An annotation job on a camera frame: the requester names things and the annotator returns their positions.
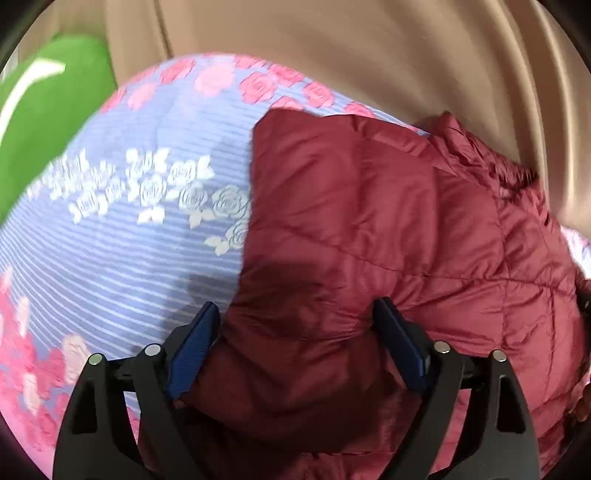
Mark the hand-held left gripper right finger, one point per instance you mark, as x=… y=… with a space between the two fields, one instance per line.
x=400 y=339

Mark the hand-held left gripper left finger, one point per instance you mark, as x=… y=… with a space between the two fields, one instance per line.
x=199 y=339

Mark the maroon puffer jacket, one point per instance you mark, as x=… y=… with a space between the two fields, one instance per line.
x=369 y=221

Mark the purple pink floral blanket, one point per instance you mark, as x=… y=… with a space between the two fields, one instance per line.
x=138 y=240

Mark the green cloth with white stripe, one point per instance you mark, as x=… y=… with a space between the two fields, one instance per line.
x=41 y=120

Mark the beige curtain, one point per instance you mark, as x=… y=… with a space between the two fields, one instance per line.
x=369 y=50

